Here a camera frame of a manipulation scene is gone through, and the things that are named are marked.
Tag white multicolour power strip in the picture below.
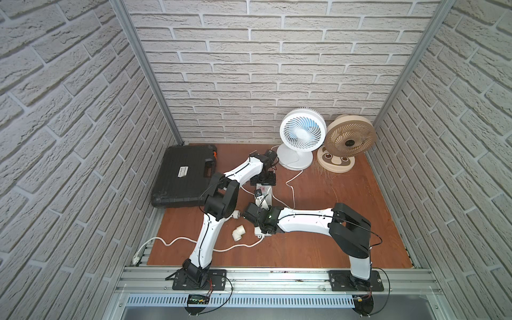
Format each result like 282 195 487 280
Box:
255 185 273 239

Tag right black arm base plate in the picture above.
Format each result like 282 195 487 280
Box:
328 270 384 292

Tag aluminium corner post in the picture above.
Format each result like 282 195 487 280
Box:
373 0 456 129
111 0 185 145

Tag right aluminium corner post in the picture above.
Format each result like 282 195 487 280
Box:
373 0 456 129

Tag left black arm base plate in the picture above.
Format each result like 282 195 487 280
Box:
172 269 227 291

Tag white fan cable with plug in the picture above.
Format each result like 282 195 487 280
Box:
239 145 305 211

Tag black plastic tool case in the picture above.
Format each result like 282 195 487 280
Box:
151 145 217 208

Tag aluminium front rail frame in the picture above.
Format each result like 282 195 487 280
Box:
103 266 455 319

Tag left aluminium corner post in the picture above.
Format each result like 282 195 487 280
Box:
111 0 185 145

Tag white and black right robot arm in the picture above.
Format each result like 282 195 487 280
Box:
241 203 371 281

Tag white desk fan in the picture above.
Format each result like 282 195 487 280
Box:
277 108 327 171

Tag white power strip cord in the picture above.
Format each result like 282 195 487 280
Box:
133 235 265 267

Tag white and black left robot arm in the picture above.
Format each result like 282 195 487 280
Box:
183 149 277 287

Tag beige bear desk fan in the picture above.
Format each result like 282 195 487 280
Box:
317 115 377 173

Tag white pipe elbow fitting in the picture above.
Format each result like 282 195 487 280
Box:
232 225 246 242

